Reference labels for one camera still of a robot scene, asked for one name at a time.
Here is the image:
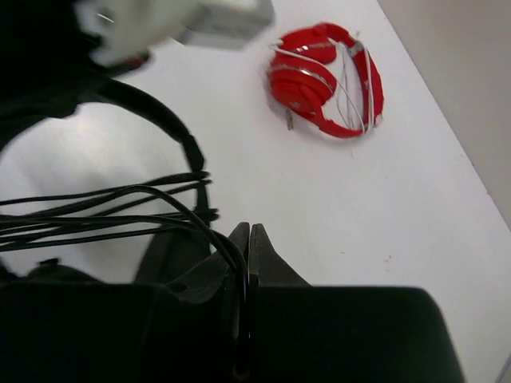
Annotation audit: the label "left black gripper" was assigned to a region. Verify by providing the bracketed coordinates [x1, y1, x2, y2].
[1, 1, 120, 130]

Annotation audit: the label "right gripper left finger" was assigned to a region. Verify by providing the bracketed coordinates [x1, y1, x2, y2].
[1, 231, 246, 382]

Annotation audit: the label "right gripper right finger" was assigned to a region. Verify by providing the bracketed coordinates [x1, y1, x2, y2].
[248, 224, 464, 382]

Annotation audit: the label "black headphones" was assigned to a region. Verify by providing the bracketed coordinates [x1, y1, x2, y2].
[1, 81, 218, 282]

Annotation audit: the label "black headphone cable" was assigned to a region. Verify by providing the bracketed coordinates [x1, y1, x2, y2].
[0, 170, 252, 376]

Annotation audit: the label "red headphones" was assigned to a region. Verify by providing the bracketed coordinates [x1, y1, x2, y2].
[267, 22, 385, 139]

